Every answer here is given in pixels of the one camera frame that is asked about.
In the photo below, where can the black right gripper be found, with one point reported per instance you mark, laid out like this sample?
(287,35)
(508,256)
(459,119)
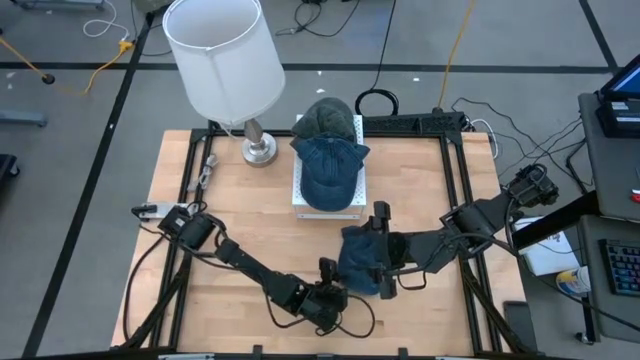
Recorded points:
(397,250)

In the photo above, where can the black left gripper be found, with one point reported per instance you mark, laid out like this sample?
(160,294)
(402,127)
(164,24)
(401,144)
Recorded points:
(325,300)

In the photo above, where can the blue denim cap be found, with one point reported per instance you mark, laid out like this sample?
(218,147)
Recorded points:
(357,260)
(330,175)

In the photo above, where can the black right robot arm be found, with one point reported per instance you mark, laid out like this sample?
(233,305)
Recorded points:
(475,220)

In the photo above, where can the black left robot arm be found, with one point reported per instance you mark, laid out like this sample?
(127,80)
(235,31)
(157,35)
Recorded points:
(250,260)

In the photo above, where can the white perforated metal shelf riser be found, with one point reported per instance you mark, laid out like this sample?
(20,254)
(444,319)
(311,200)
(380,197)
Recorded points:
(360,197)

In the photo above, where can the black power strip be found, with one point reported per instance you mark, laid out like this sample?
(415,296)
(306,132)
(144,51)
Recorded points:
(415,122)

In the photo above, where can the black phone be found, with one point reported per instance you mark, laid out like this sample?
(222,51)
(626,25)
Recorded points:
(520,325)

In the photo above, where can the white cardboard box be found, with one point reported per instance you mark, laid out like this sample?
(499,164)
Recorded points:
(547,260)

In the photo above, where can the black flat bar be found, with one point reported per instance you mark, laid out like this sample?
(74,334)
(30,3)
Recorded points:
(555,220)

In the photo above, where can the white container blue yellow label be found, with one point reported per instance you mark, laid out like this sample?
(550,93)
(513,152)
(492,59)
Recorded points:
(572,282)

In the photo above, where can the silver mounting plate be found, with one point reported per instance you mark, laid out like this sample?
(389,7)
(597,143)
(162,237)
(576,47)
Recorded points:
(155,210)

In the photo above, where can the grey caster wheel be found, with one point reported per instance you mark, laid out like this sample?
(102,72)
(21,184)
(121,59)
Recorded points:
(582,338)

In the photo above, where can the grey desk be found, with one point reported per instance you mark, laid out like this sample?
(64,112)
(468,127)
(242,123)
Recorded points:
(595,310)

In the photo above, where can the grey side table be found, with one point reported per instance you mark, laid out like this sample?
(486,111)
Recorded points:
(610,175)

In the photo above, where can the black keyboard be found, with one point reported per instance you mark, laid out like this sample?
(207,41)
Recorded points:
(622,267)

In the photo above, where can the small red object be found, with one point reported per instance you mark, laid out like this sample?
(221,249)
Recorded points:
(636,196)

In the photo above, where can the white shade silver table lamp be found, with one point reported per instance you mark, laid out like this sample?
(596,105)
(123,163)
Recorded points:
(225,60)

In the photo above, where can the black laptop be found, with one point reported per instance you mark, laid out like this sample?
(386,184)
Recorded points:
(620,120)

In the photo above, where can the black caster foot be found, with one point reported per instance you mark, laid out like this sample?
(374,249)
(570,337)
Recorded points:
(7,167)

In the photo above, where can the grey metal bar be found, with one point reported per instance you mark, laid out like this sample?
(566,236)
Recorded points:
(22,118)

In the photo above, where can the black round puck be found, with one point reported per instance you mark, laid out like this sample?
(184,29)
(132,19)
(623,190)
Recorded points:
(48,79)

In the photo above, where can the black aluminium extrusion frame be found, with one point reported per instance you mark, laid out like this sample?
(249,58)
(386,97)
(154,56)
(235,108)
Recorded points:
(452,136)

